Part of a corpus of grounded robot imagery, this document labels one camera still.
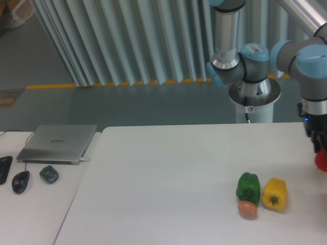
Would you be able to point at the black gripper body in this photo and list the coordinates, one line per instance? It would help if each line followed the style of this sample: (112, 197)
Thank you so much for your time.
(315, 127)

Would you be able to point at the red bell pepper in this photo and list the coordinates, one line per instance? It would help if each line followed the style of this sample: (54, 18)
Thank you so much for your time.
(320, 160)

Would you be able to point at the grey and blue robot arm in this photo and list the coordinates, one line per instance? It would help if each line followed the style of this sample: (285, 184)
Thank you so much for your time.
(245, 68)

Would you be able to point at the yellow bell pepper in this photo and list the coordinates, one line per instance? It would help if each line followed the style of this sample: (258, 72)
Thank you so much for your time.
(275, 194)

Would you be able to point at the green bell pepper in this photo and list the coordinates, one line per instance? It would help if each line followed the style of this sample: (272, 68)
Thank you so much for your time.
(248, 188)

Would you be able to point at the brown egg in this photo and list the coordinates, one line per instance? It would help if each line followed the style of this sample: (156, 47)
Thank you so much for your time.
(248, 209)

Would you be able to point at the corrugated grey partition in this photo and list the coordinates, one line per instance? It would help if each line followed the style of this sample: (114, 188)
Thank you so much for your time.
(130, 42)

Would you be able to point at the silver closed laptop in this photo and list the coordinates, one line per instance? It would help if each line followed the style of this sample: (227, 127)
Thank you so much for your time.
(58, 144)

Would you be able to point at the dark grey small case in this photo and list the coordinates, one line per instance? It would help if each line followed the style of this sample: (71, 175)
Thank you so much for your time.
(49, 174)

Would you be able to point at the black computer mouse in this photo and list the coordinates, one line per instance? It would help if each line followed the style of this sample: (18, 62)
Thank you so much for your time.
(20, 182)

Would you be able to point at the black keyboard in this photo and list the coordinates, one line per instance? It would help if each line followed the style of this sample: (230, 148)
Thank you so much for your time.
(5, 164)

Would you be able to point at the cardboard box in plastic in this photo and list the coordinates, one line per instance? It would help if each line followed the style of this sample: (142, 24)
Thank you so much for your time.
(14, 13)

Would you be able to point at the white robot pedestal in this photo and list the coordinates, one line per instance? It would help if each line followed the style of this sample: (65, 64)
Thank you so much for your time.
(254, 102)

